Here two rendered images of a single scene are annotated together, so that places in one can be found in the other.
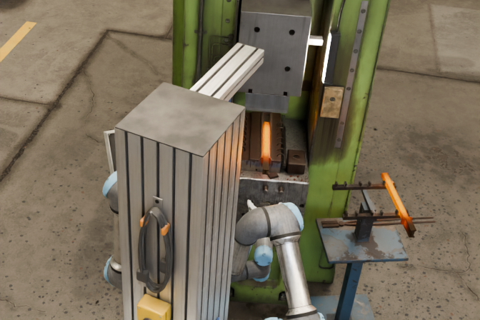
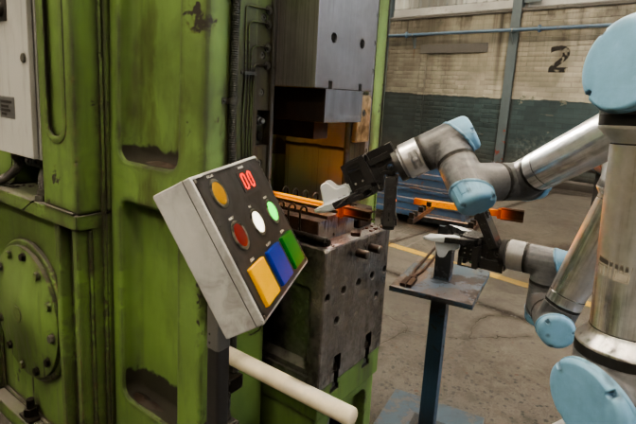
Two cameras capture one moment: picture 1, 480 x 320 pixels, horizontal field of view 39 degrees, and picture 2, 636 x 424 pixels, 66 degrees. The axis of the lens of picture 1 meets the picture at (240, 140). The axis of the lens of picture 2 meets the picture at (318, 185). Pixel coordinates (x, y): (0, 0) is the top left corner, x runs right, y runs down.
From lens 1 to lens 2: 2.71 m
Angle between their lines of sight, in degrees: 55
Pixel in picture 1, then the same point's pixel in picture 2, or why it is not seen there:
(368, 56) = (380, 52)
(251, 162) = (329, 222)
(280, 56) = (357, 22)
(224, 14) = not seen: outside the picture
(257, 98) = (336, 98)
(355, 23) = not seen: hidden behind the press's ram
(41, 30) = not seen: outside the picture
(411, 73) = not seen: hidden behind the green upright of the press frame
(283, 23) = not seen: outside the picture
